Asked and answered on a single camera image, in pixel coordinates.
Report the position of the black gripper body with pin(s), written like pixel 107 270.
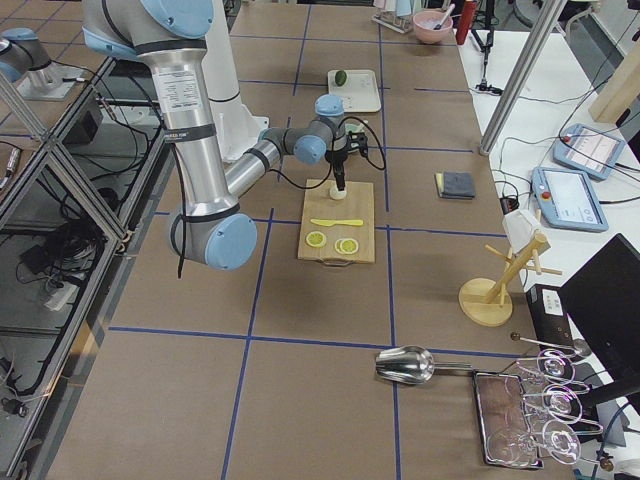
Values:
pixel 338 161

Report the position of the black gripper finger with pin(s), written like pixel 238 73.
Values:
pixel 340 182

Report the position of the white steamed bun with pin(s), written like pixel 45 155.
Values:
pixel 337 194

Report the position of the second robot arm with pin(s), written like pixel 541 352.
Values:
pixel 26 63

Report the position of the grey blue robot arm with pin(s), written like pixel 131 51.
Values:
pixel 169 37

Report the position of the pink bowl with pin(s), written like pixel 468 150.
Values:
pixel 429 28

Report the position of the yellow plastic knife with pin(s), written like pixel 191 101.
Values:
pixel 337 222

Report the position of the wooden cutting board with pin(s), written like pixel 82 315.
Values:
pixel 338 230

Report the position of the lower lemon slice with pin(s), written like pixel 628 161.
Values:
pixel 316 239

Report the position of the lemon slice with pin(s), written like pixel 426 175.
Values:
pixel 347 246
pixel 316 239

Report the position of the white bear tray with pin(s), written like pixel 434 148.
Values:
pixel 360 94

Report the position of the upper lemon slice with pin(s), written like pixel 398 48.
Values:
pixel 347 246

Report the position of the green avocado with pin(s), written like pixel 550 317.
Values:
pixel 340 78

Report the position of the grey folded cloth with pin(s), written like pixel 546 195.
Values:
pixel 455 185

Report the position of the white paper cup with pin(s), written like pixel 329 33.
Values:
pixel 520 226

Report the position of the wooden mug tree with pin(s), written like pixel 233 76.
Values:
pixel 487 302

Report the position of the red bottle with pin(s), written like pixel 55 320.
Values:
pixel 465 21

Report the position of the metal scoop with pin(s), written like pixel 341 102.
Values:
pixel 413 365

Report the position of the blue teach pendant near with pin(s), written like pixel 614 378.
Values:
pixel 567 199

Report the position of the blue teach pendant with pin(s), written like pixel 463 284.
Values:
pixel 567 199
pixel 589 150

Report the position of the blue teach pendant far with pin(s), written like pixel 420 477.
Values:
pixel 589 150

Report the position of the black box with label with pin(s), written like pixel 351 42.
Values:
pixel 550 320

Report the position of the black monitor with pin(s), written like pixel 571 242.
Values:
pixel 602 300

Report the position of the wine glass far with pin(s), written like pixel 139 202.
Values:
pixel 549 367

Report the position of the wine glass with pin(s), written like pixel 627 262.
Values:
pixel 549 367
pixel 558 403
pixel 519 448

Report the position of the wine glass middle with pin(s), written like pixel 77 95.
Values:
pixel 558 403

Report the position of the wine glass near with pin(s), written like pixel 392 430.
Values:
pixel 519 448

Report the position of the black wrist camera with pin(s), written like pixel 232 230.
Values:
pixel 358 142

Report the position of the aluminium frame post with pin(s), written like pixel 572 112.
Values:
pixel 524 65

